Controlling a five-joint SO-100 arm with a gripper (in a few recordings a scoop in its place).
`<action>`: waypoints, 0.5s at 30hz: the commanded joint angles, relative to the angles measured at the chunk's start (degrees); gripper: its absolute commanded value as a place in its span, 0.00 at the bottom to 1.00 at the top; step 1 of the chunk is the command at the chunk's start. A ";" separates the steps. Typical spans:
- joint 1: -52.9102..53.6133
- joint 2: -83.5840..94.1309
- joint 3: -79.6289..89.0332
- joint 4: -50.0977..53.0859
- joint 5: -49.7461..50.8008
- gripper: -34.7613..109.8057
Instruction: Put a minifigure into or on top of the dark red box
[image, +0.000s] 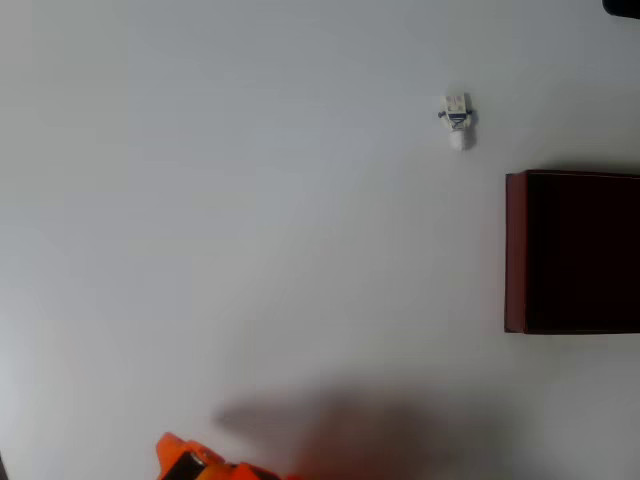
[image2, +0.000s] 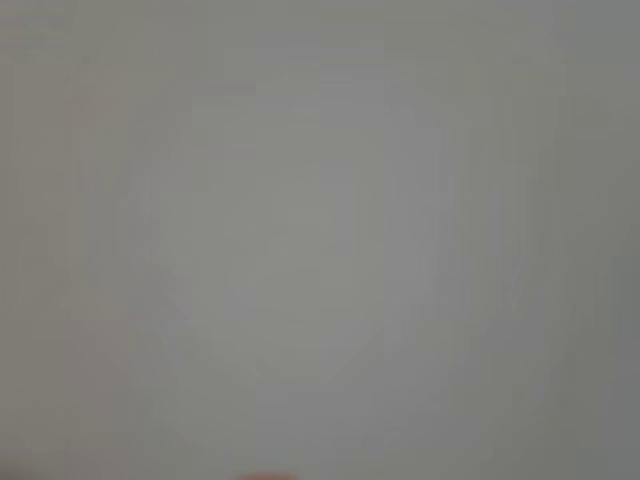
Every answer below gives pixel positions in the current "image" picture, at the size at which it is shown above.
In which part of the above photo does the small white toy figure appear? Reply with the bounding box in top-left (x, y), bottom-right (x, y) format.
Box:
top-left (436, 92), bottom-right (476, 152)

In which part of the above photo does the dark red open box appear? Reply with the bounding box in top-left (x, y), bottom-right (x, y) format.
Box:
top-left (503, 169), bottom-right (640, 336)

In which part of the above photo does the black object at corner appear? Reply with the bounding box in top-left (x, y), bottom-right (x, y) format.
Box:
top-left (602, 0), bottom-right (640, 20)

